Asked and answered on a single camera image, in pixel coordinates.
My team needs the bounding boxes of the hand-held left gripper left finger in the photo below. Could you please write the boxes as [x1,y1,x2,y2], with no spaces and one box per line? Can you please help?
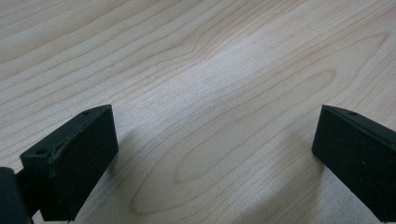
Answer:
[19,104,120,222]

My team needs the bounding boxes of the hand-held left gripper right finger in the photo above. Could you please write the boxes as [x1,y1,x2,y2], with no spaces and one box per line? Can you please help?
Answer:
[311,105,396,223]

